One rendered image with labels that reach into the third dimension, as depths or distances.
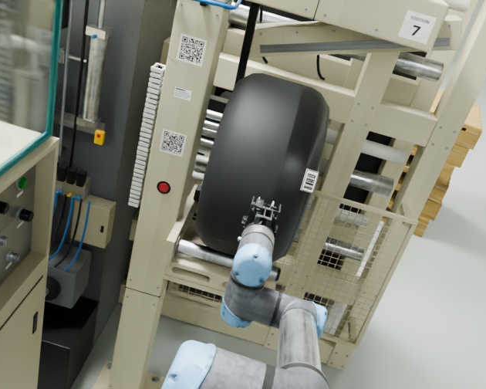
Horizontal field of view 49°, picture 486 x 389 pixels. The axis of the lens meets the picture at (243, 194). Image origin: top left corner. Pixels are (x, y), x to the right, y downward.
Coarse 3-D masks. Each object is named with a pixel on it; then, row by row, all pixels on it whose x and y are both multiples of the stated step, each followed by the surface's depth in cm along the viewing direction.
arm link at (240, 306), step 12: (228, 288) 112; (240, 288) 109; (252, 288) 109; (264, 288) 113; (228, 300) 112; (240, 300) 110; (252, 300) 110; (264, 300) 111; (276, 300) 111; (228, 312) 112; (240, 312) 111; (252, 312) 111; (264, 312) 110; (228, 324) 113; (240, 324) 112
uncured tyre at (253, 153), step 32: (256, 96) 148; (288, 96) 151; (320, 96) 157; (224, 128) 146; (256, 128) 144; (288, 128) 145; (320, 128) 148; (224, 160) 143; (256, 160) 142; (288, 160) 143; (320, 160) 149; (224, 192) 144; (256, 192) 144; (288, 192) 143; (224, 224) 150; (288, 224) 147
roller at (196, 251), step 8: (184, 240) 172; (184, 248) 170; (192, 248) 170; (200, 248) 171; (208, 248) 171; (192, 256) 172; (200, 256) 171; (208, 256) 170; (216, 256) 170; (224, 256) 170; (232, 256) 171; (224, 264) 171; (232, 264) 170; (272, 272) 170; (280, 272) 171
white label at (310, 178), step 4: (308, 172) 143; (312, 172) 144; (316, 172) 144; (304, 176) 143; (308, 176) 144; (312, 176) 144; (316, 176) 145; (304, 180) 143; (308, 180) 144; (312, 180) 144; (316, 180) 145; (304, 184) 144; (308, 184) 144; (312, 184) 144; (304, 188) 144; (308, 188) 144; (312, 188) 145; (312, 192) 145
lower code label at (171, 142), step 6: (162, 132) 161; (168, 132) 161; (174, 132) 161; (162, 138) 162; (168, 138) 162; (174, 138) 161; (180, 138) 161; (162, 144) 163; (168, 144) 163; (174, 144) 162; (180, 144) 162; (162, 150) 164; (168, 150) 164; (174, 150) 163; (180, 150) 163; (180, 156) 164
